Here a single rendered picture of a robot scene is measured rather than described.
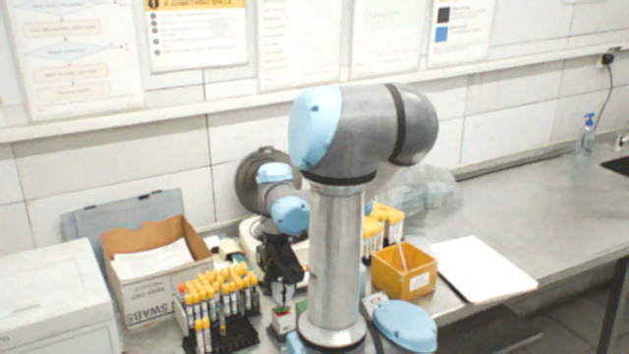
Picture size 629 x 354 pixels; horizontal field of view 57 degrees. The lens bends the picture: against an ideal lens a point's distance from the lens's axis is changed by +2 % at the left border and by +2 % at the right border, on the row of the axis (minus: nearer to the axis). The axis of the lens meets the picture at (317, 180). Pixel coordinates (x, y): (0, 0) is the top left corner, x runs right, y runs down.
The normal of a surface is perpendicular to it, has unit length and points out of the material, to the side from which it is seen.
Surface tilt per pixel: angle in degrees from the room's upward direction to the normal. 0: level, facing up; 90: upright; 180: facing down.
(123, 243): 88
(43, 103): 93
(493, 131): 90
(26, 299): 0
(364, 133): 83
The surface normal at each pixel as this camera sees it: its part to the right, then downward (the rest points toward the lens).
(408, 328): 0.17, -0.91
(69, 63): 0.45, 0.40
